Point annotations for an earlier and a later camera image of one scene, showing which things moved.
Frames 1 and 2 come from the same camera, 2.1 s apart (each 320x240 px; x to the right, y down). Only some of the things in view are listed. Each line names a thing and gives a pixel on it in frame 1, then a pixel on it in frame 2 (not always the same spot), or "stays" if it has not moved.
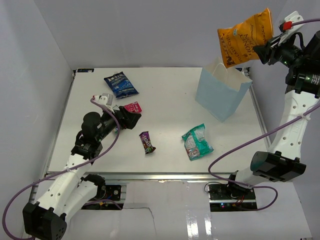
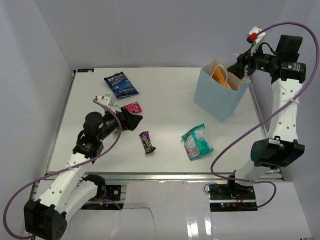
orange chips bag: x=238 y=42 → x=219 y=74
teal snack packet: x=195 y=143 stays
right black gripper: x=263 y=51 → x=237 y=69
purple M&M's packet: x=147 y=142 stays
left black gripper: x=130 y=120 stays
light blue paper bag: x=221 y=90 stays
